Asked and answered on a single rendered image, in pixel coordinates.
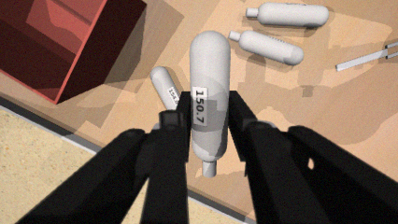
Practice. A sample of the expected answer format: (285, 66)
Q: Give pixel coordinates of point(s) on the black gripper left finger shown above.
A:
(99, 192)

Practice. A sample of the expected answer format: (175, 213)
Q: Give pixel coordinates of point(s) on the red open box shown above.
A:
(47, 43)

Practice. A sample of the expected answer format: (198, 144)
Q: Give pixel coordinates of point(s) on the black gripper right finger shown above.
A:
(342, 187)

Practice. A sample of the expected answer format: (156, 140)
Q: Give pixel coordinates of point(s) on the dark table edge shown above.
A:
(92, 148)

